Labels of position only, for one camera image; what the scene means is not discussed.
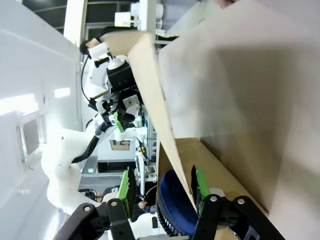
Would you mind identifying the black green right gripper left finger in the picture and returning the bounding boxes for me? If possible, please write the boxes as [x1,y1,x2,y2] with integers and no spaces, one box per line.
[53,166,138,240]

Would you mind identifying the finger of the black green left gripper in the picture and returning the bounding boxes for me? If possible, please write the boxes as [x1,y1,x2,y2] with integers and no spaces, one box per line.
[113,110,126,134]
[121,112,136,127]

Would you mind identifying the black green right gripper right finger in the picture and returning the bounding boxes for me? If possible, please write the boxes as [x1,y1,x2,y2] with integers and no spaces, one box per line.
[190,164,286,240]

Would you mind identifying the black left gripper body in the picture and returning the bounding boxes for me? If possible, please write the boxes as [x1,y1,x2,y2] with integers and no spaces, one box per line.
[106,62,143,116]

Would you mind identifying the brown cardboard box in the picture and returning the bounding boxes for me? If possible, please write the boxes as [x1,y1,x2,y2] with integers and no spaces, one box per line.
[99,0,320,240]

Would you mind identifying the blue round item black rim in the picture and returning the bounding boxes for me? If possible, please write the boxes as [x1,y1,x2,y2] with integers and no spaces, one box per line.
[156,168,201,237]

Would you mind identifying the person's right hand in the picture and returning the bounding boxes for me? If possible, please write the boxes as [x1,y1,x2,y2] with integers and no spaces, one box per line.
[215,0,237,10]

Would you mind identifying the seated background person in black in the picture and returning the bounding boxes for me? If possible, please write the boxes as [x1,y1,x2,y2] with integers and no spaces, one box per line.
[101,185,157,224]

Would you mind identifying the white cabinet with black opening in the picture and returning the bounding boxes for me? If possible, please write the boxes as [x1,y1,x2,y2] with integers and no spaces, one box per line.
[96,138,138,174]

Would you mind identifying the black-haired background person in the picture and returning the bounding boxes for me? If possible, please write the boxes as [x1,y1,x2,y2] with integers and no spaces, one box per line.
[79,36,102,55]

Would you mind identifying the white square pillar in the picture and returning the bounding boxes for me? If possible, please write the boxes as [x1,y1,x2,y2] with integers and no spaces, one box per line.
[63,0,88,44]

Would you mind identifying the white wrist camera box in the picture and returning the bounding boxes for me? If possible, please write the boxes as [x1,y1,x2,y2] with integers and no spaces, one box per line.
[88,41,113,68]

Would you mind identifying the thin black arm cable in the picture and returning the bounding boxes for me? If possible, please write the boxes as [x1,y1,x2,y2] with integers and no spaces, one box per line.
[79,56,94,104]

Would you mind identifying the thick black arm hose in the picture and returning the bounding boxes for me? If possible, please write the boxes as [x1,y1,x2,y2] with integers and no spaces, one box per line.
[70,134,101,165]

